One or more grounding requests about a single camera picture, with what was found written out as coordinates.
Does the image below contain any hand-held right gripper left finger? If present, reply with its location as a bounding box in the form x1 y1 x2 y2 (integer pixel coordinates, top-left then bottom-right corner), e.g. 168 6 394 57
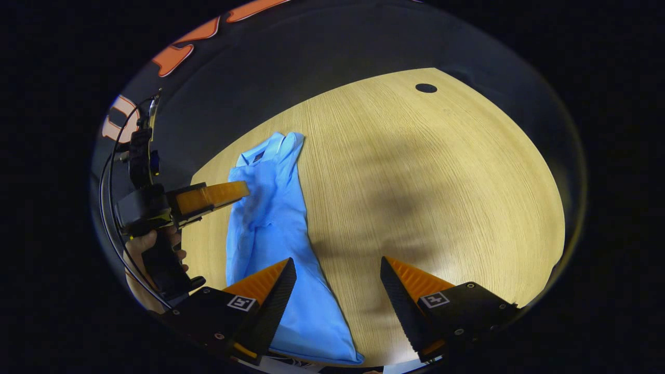
158 257 298 366

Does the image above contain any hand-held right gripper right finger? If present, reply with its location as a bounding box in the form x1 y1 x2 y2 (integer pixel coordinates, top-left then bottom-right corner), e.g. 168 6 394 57
380 256 520 363

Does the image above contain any light blue T-shirt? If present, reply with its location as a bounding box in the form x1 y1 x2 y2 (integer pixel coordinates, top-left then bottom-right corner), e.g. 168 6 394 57
225 131 365 365

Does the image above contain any black cable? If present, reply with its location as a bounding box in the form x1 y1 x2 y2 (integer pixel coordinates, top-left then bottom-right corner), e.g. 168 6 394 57
99 95 173 311

